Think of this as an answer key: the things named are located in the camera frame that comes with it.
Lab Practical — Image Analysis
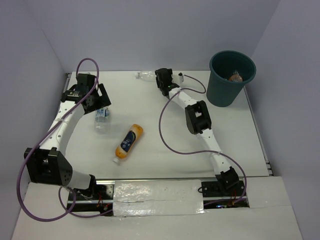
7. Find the clear bottle blue label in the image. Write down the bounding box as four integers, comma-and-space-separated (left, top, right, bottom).
94, 106, 110, 134

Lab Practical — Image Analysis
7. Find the orange bottle blue label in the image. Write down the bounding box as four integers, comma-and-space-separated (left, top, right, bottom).
112, 124, 144, 165

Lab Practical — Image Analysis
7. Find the orange label tea bottle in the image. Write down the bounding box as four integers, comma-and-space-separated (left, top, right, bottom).
228, 71, 243, 83

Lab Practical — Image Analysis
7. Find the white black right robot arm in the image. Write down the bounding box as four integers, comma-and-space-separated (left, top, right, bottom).
155, 68, 240, 196

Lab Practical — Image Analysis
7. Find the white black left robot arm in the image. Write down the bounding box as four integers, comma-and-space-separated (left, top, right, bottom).
24, 73, 111, 200

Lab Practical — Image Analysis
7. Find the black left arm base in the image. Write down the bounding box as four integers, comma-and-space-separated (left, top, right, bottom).
71, 183, 115, 216

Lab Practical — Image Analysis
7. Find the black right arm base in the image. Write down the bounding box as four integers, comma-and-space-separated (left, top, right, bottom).
198, 180, 245, 199

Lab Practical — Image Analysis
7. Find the dark green ribbed bin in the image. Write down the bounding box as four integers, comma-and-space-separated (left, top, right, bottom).
206, 50, 257, 107

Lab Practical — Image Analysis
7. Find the white foil covered panel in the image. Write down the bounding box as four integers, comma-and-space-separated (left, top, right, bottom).
112, 179, 205, 217

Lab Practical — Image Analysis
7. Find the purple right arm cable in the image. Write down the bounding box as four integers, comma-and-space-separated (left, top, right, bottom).
158, 73, 248, 207

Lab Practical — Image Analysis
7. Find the aluminium table edge rail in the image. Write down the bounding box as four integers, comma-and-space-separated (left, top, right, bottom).
244, 87, 274, 176

